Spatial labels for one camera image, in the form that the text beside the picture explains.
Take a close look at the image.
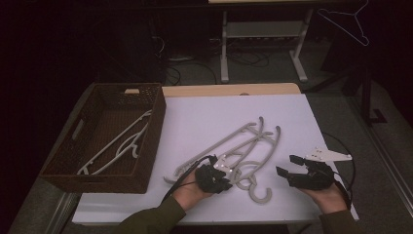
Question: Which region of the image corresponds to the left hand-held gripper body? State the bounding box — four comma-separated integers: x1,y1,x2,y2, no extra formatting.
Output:
194,155,241,194

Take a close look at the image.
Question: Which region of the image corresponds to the white metal desk frame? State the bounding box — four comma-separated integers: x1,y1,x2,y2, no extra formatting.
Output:
207,0,316,84

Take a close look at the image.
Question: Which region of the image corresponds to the black floor cable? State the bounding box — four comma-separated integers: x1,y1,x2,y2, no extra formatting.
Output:
164,60,218,86
227,48,271,68

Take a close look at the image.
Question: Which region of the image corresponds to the metal rail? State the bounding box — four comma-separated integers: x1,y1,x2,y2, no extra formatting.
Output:
45,192,81,234
347,96,413,209

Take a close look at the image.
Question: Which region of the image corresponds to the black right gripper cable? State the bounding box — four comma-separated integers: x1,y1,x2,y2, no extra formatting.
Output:
320,131,357,211

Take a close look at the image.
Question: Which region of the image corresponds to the brown woven basket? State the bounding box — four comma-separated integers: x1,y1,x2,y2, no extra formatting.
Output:
38,82,168,195

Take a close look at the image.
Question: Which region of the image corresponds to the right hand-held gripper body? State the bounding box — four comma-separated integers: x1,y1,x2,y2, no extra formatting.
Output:
286,147,354,191

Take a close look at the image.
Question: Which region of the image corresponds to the person's left hand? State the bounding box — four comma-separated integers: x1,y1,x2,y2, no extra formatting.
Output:
171,172,213,213

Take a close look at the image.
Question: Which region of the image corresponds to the black metal stand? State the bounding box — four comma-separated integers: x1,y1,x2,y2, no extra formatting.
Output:
305,32,389,126

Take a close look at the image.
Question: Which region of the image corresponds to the person's right hand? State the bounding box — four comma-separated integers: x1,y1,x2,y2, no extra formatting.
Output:
298,184,349,215

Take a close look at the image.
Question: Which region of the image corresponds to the grey plastic clothes hanger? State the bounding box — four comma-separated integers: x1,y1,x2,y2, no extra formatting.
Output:
227,125,282,206
76,109,153,176
163,116,266,193

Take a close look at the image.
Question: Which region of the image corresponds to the thin wire clothes hanger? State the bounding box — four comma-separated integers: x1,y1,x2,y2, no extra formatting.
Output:
317,0,371,47

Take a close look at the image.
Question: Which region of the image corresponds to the white table mat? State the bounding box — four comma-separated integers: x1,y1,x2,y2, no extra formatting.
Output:
71,93,359,225

